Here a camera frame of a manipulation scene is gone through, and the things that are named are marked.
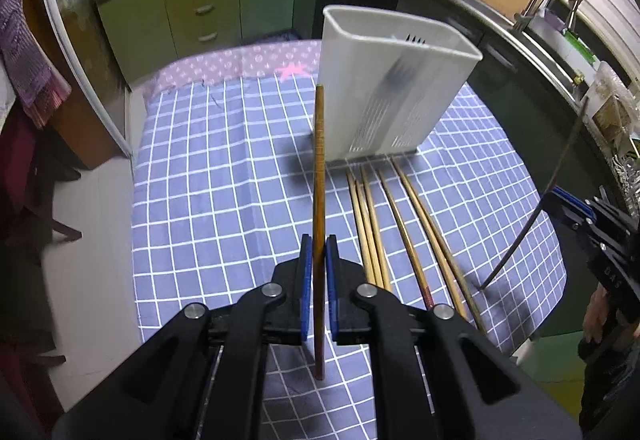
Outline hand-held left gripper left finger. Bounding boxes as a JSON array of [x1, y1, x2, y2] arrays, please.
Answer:
[[52, 234, 315, 440]]

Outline purple striped towel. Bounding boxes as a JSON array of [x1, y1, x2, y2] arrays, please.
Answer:
[[0, 0, 72, 129]]

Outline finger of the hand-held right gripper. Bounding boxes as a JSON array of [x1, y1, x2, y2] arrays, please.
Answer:
[[552, 187, 599, 224], [544, 195, 602, 247]]

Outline blue checkered tablecloth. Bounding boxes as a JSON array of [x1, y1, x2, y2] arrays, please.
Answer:
[[131, 79, 568, 440]]

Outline person's right hand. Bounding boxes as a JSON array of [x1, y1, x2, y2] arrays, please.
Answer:
[[582, 287, 609, 347]]

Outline amber chopstick with red band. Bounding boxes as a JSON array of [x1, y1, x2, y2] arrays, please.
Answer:
[[377, 168, 434, 311]]

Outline white plastic utensil holder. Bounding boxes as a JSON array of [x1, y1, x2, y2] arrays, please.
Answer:
[[311, 4, 484, 167]]

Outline reddish brown wooden chopstick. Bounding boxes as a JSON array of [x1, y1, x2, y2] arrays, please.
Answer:
[[311, 83, 327, 381]]

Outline light bamboo chopstick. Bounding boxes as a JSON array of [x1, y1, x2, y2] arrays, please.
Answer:
[[346, 171, 377, 285], [360, 163, 393, 291], [355, 179, 386, 287]]

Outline pink patterned cloth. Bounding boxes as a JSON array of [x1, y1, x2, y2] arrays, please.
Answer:
[[144, 39, 324, 95]]

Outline stainless steel sink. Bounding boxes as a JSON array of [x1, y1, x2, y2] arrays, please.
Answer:
[[469, 0, 583, 94]]

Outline small steel faucet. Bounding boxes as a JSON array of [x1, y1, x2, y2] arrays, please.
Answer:
[[564, 0, 584, 35]]

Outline dark red chair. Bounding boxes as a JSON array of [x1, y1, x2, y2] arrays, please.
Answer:
[[0, 108, 84, 268]]

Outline dark metal fork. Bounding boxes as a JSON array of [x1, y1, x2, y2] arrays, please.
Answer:
[[384, 33, 426, 94]]

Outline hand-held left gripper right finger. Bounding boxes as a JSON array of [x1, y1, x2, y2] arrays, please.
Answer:
[[324, 234, 583, 440]]

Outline clear plastic bags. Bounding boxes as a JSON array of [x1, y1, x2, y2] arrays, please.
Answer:
[[581, 61, 640, 158]]

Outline thin dark chopstick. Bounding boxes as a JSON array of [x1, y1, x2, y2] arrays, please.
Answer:
[[479, 93, 592, 291]]

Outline tall steel faucet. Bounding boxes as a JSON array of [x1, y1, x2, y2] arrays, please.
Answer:
[[513, 0, 560, 32]]

